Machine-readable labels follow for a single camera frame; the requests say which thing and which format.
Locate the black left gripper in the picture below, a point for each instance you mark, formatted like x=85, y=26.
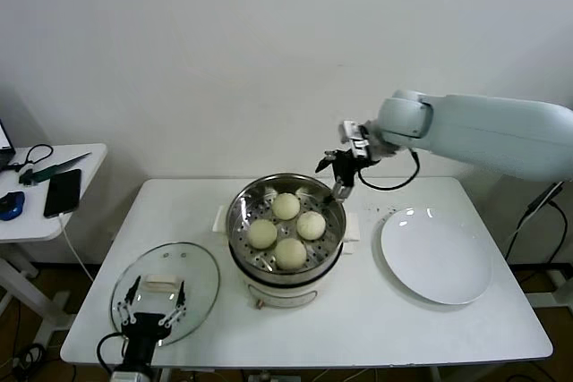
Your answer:
x=145, y=333

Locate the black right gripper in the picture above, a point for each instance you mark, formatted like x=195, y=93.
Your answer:
x=349, y=165

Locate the white steamed baozi bun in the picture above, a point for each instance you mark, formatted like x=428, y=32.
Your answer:
x=286, y=206
x=290, y=253
x=262, y=233
x=311, y=225

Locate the round glass pot lid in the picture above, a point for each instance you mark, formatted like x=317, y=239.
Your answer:
x=197, y=265

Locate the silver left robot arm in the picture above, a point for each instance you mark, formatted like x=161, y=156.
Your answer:
x=132, y=373

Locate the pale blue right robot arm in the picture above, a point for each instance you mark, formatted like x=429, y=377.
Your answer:
x=492, y=136

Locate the stainless steel steamer basket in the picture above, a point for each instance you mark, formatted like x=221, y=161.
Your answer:
x=331, y=225

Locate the white electric cooker base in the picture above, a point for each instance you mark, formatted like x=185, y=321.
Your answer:
x=277, y=294

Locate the large white plate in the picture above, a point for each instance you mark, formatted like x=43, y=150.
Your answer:
x=434, y=257

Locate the black smartphone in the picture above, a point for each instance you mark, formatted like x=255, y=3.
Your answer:
x=62, y=194

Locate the white side table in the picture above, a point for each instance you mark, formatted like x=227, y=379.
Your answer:
x=27, y=230

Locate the dark green flat blade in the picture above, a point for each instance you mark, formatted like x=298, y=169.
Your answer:
x=53, y=169

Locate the blue computer mouse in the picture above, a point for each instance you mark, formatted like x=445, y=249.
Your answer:
x=11, y=205

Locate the black laptop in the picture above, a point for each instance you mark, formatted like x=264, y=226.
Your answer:
x=3, y=140

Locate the white desk with frame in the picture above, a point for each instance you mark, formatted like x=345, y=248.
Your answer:
x=557, y=274

